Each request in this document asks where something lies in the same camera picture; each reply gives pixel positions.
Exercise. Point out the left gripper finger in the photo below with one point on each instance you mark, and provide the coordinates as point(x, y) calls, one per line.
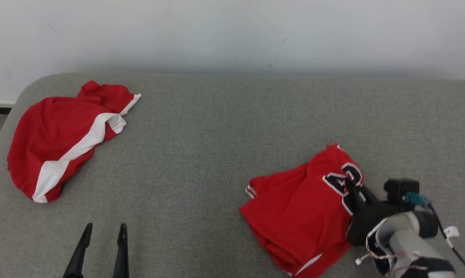
point(78, 255)
point(121, 255)

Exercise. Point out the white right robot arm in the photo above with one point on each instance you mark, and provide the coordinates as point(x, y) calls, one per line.
point(410, 243)

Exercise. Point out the red basketball jersey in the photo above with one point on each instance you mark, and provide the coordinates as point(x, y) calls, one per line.
point(298, 216)

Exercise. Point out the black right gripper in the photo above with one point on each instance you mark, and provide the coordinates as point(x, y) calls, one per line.
point(371, 220)

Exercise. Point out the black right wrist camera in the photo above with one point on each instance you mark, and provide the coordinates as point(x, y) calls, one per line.
point(398, 189)

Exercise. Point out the red white-striped shorts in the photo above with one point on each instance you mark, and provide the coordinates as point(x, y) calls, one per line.
point(51, 131)

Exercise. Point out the grey fabric sofa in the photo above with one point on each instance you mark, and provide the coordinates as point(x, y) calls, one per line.
point(201, 162)

